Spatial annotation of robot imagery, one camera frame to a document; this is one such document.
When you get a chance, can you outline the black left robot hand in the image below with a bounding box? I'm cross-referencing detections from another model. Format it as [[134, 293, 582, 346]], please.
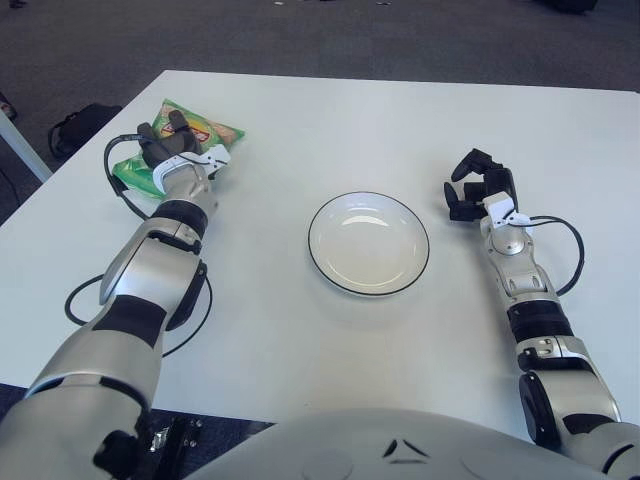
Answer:
[[137, 110, 204, 169]]

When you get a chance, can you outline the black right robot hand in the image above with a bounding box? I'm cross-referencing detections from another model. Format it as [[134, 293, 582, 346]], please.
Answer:
[[443, 147, 517, 222]]

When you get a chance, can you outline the green potato chip bag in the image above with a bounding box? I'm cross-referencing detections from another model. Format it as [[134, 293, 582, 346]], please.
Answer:
[[112, 98, 246, 201]]

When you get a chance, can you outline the white plate with black rim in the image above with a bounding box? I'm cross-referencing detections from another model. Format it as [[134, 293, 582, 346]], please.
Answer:
[[307, 191, 431, 300]]

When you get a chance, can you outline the black bag on floor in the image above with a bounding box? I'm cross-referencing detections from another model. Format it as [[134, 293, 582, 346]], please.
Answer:
[[48, 103, 124, 161]]

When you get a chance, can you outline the white table leg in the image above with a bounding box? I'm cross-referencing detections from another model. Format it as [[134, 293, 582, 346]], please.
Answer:
[[0, 107, 54, 184]]

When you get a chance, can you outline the grey robot torso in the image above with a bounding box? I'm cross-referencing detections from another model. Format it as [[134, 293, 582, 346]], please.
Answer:
[[187, 408, 606, 480]]

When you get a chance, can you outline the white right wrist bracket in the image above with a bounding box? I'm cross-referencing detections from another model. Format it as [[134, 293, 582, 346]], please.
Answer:
[[480, 194, 534, 231]]

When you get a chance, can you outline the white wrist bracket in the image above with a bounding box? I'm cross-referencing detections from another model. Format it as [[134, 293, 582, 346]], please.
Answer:
[[480, 194, 534, 231], [151, 146, 233, 185]]

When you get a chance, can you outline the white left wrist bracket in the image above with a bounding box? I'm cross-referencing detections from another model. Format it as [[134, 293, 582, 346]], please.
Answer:
[[151, 146, 233, 185]]

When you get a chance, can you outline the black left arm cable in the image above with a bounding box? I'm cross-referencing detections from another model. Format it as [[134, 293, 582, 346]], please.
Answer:
[[66, 133, 214, 359]]

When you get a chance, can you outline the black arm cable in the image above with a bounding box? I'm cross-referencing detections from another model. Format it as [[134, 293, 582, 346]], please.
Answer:
[[527, 214, 585, 296], [66, 133, 214, 359]]

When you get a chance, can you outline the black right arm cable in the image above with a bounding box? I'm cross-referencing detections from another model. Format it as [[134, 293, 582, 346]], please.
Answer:
[[527, 214, 585, 296]]

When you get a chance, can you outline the black robot stand bracket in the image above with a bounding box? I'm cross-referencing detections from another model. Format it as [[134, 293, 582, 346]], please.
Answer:
[[147, 417, 206, 456]]

